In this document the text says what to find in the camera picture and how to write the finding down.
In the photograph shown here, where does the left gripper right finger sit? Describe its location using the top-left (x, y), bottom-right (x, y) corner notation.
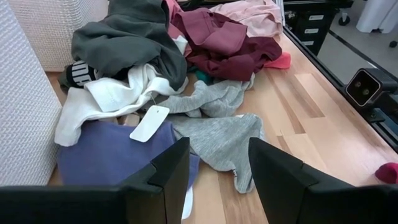
top-left (248, 136), bottom-right (398, 224)

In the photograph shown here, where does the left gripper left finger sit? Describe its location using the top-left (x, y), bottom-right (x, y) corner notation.
top-left (0, 136), bottom-right (191, 224)

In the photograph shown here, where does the white garment with hang tag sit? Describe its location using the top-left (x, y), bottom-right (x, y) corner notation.
top-left (54, 63), bottom-right (190, 147)

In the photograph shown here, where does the dark grey garment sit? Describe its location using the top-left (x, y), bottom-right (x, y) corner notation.
top-left (70, 0), bottom-right (188, 91)

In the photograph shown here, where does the indigo blue garment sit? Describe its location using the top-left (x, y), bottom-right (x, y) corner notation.
top-left (56, 120), bottom-right (201, 187)

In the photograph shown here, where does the maroon sock with pink toe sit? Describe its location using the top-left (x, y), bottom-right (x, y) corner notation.
top-left (374, 161), bottom-right (398, 185)

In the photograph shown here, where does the white paper hang tag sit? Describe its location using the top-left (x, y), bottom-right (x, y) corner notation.
top-left (129, 105), bottom-right (170, 143)

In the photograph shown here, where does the light grey heather garment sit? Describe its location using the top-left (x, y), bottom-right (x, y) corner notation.
top-left (169, 113), bottom-right (266, 194)
top-left (157, 73), bottom-right (256, 118)

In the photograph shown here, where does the white perforated plastic bin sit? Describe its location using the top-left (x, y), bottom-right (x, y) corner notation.
top-left (0, 0), bottom-right (63, 187)
top-left (7, 0), bottom-right (109, 73)

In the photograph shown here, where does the coral pink garment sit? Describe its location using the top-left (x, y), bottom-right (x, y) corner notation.
top-left (263, 51), bottom-right (292, 70)

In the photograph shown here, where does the dark maroon garment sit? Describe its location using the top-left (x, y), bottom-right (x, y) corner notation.
top-left (186, 18), bottom-right (283, 82)

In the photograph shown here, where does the teal garment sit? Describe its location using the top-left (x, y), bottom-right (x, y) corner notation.
top-left (195, 70), bottom-right (215, 85)

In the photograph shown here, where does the black drawer cabinet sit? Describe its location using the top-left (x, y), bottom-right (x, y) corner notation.
top-left (284, 4), bottom-right (343, 56)

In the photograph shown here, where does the mauve garment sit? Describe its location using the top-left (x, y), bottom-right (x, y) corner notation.
top-left (171, 7), bottom-right (249, 57)

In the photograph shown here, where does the pale pink garment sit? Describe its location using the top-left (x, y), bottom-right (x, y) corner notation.
top-left (208, 0), bottom-right (284, 39)

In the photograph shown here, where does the white fabric object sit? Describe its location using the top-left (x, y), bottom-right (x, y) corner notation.
top-left (356, 0), bottom-right (398, 34)

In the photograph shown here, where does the black table-level camera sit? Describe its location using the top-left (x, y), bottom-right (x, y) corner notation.
top-left (344, 67), bottom-right (398, 108)

